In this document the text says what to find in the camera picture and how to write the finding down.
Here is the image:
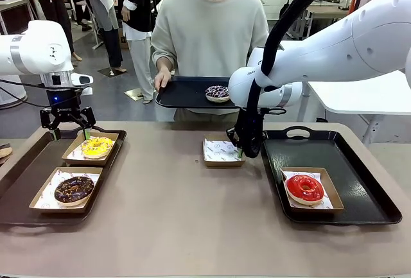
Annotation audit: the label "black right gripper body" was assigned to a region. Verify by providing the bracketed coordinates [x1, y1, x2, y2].
[253, 109, 267, 141]

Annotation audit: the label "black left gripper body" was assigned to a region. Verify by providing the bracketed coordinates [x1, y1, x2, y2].
[47, 88, 87, 121]

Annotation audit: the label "yellow sprinkled donut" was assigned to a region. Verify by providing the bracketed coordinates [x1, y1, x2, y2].
[80, 137, 115, 159]

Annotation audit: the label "brown cardboard donut box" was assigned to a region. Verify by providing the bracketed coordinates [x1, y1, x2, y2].
[28, 166, 103, 214]
[61, 132, 119, 167]
[279, 167, 345, 216]
[202, 136, 247, 168]

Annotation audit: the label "black serving tray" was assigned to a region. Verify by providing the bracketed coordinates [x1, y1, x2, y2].
[155, 76, 240, 110]

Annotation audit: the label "red glazed donut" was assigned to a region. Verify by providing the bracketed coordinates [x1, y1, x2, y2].
[284, 175, 325, 204]

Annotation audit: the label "chocolate sprinkled donut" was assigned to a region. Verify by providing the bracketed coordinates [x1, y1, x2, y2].
[53, 176, 95, 207]

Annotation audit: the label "person's right forearm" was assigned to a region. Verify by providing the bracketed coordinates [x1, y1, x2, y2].
[151, 42, 176, 75]

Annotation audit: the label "brown plastic tray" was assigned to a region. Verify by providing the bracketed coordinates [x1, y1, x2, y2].
[0, 126, 128, 227]

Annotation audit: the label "black textured plastic tray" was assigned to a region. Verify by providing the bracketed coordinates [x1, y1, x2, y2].
[261, 126, 403, 227]

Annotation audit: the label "person's right hand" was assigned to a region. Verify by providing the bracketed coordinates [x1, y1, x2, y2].
[153, 71, 171, 94]

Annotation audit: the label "white printed paper liner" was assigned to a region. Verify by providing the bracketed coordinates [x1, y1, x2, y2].
[34, 168, 103, 210]
[202, 139, 242, 162]
[69, 135, 116, 161]
[279, 168, 331, 210]

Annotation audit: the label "purple sprinkled donut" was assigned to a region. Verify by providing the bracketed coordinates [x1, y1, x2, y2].
[205, 85, 231, 103]

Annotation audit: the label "person in black trousers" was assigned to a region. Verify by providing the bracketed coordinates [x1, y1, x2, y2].
[17, 0, 75, 62]

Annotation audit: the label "mannequin in white shirt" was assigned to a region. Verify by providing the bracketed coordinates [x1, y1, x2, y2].
[79, 0, 128, 74]

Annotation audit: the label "person in beige sweater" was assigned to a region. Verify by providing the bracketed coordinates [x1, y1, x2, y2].
[150, 0, 270, 121]

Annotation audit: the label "white rounded table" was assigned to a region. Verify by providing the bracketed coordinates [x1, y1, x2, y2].
[306, 71, 411, 146]

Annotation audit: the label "mannequin black cardigan beige trousers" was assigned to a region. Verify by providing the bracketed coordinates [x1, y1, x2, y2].
[118, 0, 161, 105]

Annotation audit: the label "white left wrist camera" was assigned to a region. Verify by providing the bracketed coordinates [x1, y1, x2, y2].
[70, 73, 94, 87]

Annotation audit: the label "gold mannequin base plate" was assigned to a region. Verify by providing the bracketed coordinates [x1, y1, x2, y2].
[124, 87, 145, 101]

